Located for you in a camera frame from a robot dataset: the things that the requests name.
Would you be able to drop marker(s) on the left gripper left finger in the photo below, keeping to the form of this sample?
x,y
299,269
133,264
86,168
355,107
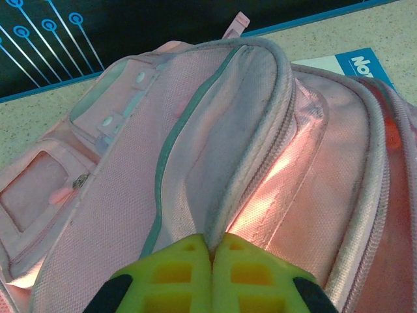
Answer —
x,y
169,277

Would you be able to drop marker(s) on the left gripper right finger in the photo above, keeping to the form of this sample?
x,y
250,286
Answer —
x,y
254,277

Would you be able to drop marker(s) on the pink backpack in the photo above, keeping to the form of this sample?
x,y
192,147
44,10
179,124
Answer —
x,y
130,195

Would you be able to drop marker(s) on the white and blue notebook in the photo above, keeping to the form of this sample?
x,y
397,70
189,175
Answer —
x,y
325,65

